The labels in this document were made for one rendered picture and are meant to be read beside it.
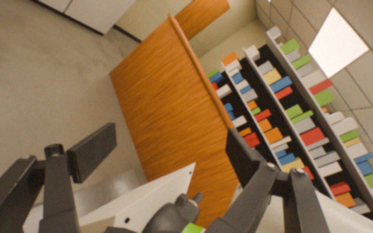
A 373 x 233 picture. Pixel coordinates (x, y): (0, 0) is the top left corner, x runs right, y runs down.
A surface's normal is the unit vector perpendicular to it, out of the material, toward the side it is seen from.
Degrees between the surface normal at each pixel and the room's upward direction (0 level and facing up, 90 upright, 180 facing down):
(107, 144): 40
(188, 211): 35
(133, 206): 46
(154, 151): 90
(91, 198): 0
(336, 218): 63
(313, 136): 90
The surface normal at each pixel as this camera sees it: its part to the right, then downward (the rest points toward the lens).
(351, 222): -0.05, -0.93
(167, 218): 0.54, -0.74
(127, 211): 0.86, 0.30
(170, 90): -0.45, -0.03
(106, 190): 0.79, -0.48
